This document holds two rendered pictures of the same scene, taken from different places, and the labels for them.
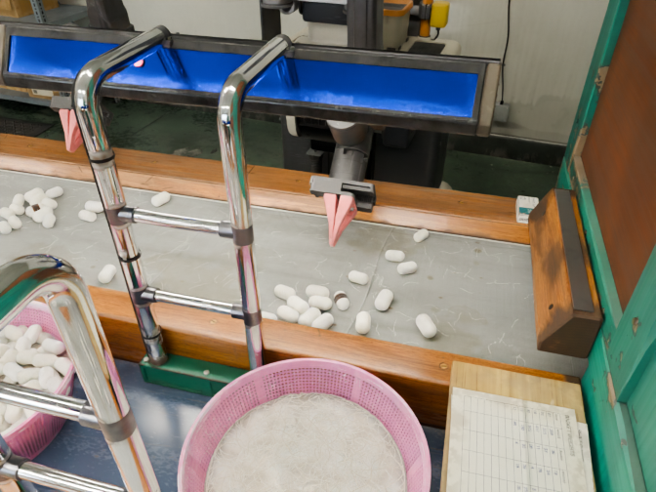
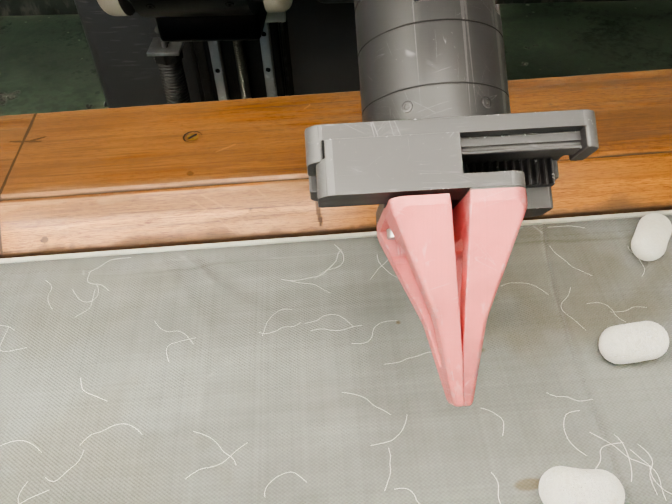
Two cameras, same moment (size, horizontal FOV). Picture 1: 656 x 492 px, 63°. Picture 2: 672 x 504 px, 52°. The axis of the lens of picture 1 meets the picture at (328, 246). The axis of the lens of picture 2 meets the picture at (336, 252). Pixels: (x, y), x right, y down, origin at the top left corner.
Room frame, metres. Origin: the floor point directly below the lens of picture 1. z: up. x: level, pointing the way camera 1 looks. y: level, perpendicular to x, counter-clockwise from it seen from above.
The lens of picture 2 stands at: (0.54, 0.07, 1.01)
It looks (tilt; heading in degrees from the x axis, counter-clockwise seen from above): 44 degrees down; 344
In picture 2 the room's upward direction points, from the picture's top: 3 degrees counter-clockwise
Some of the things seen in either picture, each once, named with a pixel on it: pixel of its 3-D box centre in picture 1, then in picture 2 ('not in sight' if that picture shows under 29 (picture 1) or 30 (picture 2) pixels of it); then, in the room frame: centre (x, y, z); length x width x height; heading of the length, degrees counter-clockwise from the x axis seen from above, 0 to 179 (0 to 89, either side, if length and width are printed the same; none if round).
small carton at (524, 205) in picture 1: (527, 210); not in sight; (0.79, -0.35, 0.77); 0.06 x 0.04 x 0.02; 165
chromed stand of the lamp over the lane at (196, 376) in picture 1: (216, 227); not in sight; (0.56, 0.14, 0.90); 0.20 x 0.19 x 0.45; 75
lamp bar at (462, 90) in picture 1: (228, 68); not in sight; (0.63, 0.12, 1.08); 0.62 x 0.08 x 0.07; 75
